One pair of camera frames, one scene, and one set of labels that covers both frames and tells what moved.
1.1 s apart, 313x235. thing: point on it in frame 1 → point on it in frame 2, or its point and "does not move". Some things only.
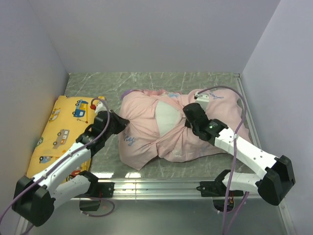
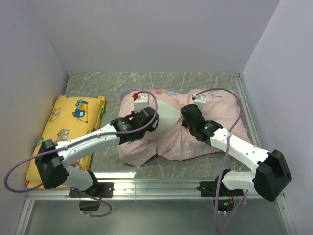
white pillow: (167, 116) does not move
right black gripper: (187, 124) does not move
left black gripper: (122, 123) → (133, 113)
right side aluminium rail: (247, 112) does not move
